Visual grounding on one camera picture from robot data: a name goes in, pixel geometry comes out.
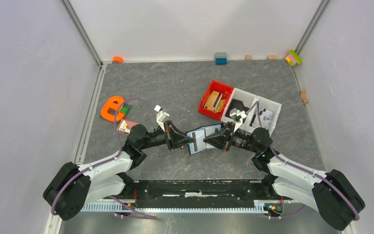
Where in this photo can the stack of gold credit cards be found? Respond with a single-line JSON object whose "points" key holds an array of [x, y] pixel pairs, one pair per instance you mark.
{"points": [[215, 102]]}

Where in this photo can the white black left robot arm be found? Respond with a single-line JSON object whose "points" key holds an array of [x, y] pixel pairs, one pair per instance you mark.
{"points": [[75, 186]]}

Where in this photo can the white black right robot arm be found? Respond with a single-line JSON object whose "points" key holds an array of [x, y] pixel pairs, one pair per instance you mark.
{"points": [[329, 193]]}

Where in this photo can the blue grey lego block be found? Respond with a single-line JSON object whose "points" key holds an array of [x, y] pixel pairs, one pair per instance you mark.
{"points": [[220, 58]]}

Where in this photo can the green pink lego stack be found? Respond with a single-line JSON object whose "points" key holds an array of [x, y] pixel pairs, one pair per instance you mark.
{"points": [[292, 58]]}

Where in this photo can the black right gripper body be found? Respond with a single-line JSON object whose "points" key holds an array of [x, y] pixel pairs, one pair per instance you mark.
{"points": [[238, 139]]}

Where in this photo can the white cards in bin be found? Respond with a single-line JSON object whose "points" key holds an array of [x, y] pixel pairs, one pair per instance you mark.
{"points": [[263, 118]]}

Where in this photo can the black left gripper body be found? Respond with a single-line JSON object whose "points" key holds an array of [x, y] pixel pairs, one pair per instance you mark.
{"points": [[163, 138]]}

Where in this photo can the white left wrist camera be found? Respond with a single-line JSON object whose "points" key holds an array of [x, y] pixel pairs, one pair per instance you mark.
{"points": [[161, 116]]}

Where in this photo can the white plastic bin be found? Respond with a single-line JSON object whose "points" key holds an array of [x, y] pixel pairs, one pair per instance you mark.
{"points": [[247, 98], [259, 104]]}

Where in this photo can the orange letter toy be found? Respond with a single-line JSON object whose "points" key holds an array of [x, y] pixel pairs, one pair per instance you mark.
{"points": [[110, 107]]}

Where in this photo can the red plastic bin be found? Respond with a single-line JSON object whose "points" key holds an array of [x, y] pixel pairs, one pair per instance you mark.
{"points": [[226, 91]]}

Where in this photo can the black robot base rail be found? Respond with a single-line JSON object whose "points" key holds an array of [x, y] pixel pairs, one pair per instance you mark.
{"points": [[236, 193]]}

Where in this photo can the curved wooden arch block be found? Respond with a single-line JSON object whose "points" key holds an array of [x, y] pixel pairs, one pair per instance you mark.
{"points": [[303, 96]]}

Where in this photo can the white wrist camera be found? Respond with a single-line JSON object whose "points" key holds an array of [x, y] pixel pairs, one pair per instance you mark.
{"points": [[161, 116], [237, 117]]}

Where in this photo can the pink wooden block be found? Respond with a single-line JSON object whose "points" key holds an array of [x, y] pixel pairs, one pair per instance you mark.
{"points": [[125, 126]]}

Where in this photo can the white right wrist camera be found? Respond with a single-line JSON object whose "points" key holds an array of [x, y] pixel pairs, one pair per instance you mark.
{"points": [[237, 117]]}

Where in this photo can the green lego brick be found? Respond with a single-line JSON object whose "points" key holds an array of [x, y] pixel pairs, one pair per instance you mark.
{"points": [[125, 109]]}

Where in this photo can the orange round toy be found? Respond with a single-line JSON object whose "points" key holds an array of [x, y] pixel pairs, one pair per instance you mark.
{"points": [[117, 59]]}

